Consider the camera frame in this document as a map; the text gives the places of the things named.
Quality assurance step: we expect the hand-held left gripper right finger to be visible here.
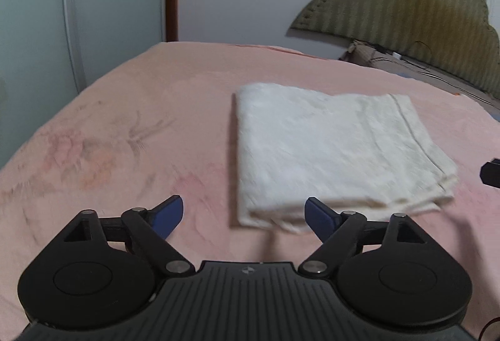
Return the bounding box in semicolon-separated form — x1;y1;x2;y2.
298;197;429;279

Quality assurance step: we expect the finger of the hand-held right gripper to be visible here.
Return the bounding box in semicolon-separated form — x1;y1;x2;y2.
480;158;500;190

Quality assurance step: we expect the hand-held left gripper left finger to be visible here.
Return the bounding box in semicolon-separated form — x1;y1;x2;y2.
62;195;195;279

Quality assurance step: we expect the olive padded headboard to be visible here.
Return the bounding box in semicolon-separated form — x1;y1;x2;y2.
288;0;500;96

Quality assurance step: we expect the pink blanket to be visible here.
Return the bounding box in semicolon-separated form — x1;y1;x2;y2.
0;41;500;341

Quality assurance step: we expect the white towel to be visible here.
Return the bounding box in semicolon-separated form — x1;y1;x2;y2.
233;82;459;235

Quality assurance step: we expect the black cable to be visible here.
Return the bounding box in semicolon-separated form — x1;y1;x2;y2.
375;40;500;107

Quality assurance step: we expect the white wardrobe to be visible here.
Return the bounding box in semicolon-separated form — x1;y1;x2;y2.
0;0;168;168

